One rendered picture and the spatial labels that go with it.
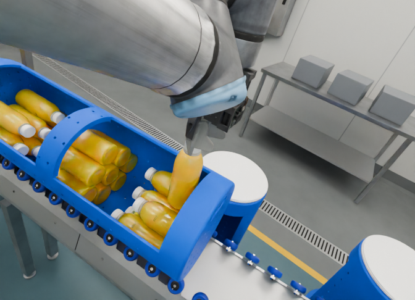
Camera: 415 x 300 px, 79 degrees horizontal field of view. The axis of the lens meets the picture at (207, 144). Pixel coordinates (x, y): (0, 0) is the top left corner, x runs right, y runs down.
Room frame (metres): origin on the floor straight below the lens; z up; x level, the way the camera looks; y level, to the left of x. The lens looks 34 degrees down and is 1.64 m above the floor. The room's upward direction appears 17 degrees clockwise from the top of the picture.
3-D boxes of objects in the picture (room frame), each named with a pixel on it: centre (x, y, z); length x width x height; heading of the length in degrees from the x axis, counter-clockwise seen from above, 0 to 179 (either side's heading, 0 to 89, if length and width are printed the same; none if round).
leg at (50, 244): (0.76, 0.70, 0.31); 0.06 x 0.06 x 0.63; 72
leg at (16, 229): (0.63, 0.75, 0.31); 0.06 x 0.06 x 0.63; 72
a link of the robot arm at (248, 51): (0.46, 0.01, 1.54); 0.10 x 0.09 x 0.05; 162
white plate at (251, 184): (0.76, -0.13, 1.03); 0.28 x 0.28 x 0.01
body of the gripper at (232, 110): (0.45, 0.00, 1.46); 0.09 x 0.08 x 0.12; 72
